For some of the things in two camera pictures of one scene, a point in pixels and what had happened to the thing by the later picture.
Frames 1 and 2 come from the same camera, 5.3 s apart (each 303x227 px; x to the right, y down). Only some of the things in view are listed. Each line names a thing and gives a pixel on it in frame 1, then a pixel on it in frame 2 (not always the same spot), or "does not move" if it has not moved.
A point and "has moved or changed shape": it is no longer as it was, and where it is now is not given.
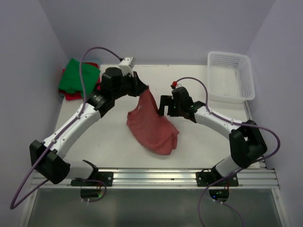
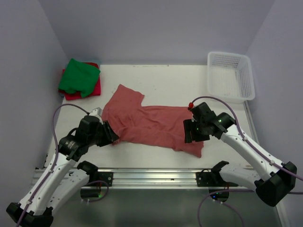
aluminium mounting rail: [167, 178] does not move
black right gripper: [166, 100] → [188, 124]
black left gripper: [138, 87] → [112, 136]
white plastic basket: [230, 77] does not move
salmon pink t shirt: [156, 133] has moved or changed shape
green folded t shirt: [70, 82] does not move
